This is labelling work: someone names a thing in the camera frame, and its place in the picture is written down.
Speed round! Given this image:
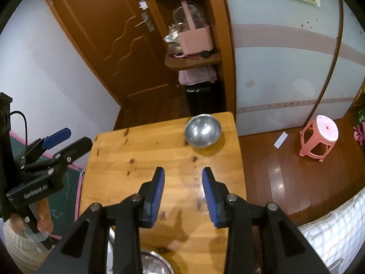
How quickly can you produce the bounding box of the pink plastic stool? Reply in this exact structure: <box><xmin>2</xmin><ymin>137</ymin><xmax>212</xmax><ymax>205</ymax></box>
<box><xmin>299</xmin><ymin>115</ymin><xmax>339</xmax><ymax>162</ymax></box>

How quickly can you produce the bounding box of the folded pink cloth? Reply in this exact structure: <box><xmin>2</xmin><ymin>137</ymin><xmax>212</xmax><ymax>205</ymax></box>
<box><xmin>178</xmin><ymin>66</ymin><xmax>218</xmax><ymax>85</ymax></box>

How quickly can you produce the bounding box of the person's left forearm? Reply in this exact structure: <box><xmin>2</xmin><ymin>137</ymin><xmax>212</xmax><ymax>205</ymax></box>
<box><xmin>2</xmin><ymin>220</ymin><xmax>57</xmax><ymax>271</ymax></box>

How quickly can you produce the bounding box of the pink storage caddy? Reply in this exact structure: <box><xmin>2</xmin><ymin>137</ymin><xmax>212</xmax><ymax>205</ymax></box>
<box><xmin>172</xmin><ymin>0</ymin><xmax>214</xmax><ymax>55</ymax></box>

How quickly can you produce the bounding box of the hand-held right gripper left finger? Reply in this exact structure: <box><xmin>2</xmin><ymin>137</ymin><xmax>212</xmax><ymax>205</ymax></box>
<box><xmin>37</xmin><ymin>166</ymin><xmax>166</xmax><ymax>274</ymax></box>

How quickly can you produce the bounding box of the brown wooden door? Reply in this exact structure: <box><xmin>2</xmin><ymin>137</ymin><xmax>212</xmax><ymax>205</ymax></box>
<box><xmin>42</xmin><ymin>0</ymin><xmax>189</xmax><ymax>107</ymax></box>

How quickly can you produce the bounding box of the person's left hand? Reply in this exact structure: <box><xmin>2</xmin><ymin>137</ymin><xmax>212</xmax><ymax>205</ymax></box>
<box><xmin>10</xmin><ymin>198</ymin><xmax>54</xmax><ymax>244</ymax></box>

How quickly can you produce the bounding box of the checkered bed cover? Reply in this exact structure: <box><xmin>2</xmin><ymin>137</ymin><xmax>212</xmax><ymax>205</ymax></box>
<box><xmin>298</xmin><ymin>188</ymin><xmax>365</xmax><ymax>274</ymax></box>

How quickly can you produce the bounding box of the black cable with plug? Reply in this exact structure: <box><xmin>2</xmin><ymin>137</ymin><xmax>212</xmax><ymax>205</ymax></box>
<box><xmin>10</xmin><ymin>111</ymin><xmax>29</xmax><ymax>149</ymax></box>

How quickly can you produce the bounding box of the pink and green toy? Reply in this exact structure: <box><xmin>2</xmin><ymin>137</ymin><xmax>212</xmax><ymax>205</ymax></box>
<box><xmin>353</xmin><ymin>111</ymin><xmax>365</xmax><ymax>144</ymax></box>

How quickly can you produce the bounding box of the small steel bowl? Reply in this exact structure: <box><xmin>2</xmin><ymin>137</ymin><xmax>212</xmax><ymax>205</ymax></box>
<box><xmin>184</xmin><ymin>114</ymin><xmax>223</xmax><ymax>149</ymax></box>

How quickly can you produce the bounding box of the large deep steel bowl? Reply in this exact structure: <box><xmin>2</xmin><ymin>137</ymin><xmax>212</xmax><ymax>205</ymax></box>
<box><xmin>140</xmin><ymin>250</ymin><xmax>174</xmax><ymax>274</ymax></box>

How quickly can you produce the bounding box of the black bin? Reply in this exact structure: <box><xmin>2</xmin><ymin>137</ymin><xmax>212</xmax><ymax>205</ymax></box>
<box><xmin>185</xmin><ymin>81</ymin><xmax>226</xmax><ymax>117</ymax></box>

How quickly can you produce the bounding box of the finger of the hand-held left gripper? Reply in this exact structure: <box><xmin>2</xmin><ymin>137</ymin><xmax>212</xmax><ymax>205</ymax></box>
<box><xmin>40</xmin><ymin>127</ymin><xmax>72</xmax><ymax>150</ymax></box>
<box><xmin>53</xmin><ymin>136</ymin><xmax>93</xmax><ymax>166</ymax></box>

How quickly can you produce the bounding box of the white paper slip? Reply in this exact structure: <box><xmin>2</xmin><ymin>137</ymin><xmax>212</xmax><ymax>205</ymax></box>
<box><xmin>273</xmin><ymin>131</ymin><xmax>289</xmax><ymax>149</ymax></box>

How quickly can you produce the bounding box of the metal door handle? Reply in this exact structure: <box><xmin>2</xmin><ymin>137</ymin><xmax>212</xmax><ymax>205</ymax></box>
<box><xmin>134</xmin><ymin>11</ymin><xmax>156</xmax><ymax>32</ymax></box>

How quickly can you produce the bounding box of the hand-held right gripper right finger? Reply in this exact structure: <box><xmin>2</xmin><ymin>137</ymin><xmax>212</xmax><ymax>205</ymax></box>
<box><xmin>201</xmin><ymin>167</ymin><xmax>331</xmax><ymax>274</ymax></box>

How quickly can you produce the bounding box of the wooden shelf unit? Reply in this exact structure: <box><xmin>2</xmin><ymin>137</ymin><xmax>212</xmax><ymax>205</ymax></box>
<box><xmin>140</xmin><ymin>0</ymin><xmax>238</xmax><ymax>115</ymax></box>

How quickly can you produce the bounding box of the pale blue wardrobe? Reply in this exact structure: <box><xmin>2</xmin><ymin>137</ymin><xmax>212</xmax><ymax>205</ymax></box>
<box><xmin>221</xmin><ymin>0</ymin><xmax>365</xmax><ymax>137</ymax></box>

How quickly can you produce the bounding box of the green chalkboard with pink frame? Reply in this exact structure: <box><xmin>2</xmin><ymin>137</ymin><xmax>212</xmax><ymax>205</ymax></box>
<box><xmin>8</xmin><ymin>131</ymin><xmax>86</xmax><ymax>236</ymax></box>

